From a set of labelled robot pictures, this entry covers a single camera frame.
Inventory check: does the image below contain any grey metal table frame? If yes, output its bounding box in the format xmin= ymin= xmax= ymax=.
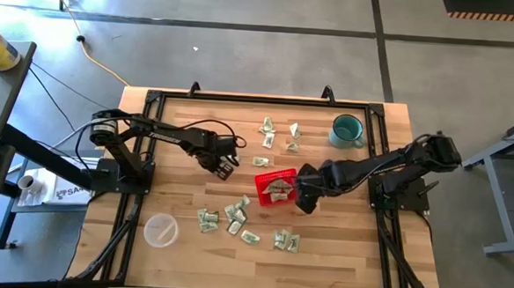
xmin=456 ymin=108 xmax=514 ymax=259

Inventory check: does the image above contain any grey cable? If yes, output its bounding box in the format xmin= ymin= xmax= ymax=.
xmin=51 ymin=114 xmax=136 ymax=154

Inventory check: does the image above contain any white printed paper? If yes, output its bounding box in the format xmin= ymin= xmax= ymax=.
xmin=18 ymin=166 xmax=96 ymax=210

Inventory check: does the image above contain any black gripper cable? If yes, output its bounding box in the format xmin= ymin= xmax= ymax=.
xmin=180 ymin=116 xmax=249 ymax=150

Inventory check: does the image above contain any black frame handle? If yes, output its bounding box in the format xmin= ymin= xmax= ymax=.
xmin=320 ymin=85 xmax=338 ymax=106
xmin=187 ymin=80 xmax=203 ymax=99

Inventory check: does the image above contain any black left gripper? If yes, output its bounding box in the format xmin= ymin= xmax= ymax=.
xmin=192 ymin=135 xmax=242 ymax=183

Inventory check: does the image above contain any black diagonal beam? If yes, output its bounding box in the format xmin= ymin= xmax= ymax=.
xmin=0 ymin=123 xmax=100 ymax=192

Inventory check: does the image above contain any yellow cable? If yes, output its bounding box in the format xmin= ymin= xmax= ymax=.
xmin=34 ymin=0 xmax=136 ymax=88

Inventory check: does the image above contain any clear plastic lid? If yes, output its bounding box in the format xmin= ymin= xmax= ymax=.
xmin=143 ymin=211 xmax=181 ymax=250

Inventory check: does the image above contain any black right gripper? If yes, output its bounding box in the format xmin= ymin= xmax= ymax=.
xmin=295 ymin=158 xmax=352 ymax=217

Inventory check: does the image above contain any white cup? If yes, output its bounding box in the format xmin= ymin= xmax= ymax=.
xmin=18 ymin=174 xmax=45 ymax=194

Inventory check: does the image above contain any red plastic basket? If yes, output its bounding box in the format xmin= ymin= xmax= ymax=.
xmin=252 ymin=166 xmax=304 ymax=209

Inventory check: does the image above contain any black hazard striped mat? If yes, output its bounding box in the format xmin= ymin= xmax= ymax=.
xmin=439 ymin=0 xmax=514 ymax=23

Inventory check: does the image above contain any teal ceramic mug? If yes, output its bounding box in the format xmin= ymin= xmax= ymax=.
xmin=327 ymin=113 xmax=369 ymax=151

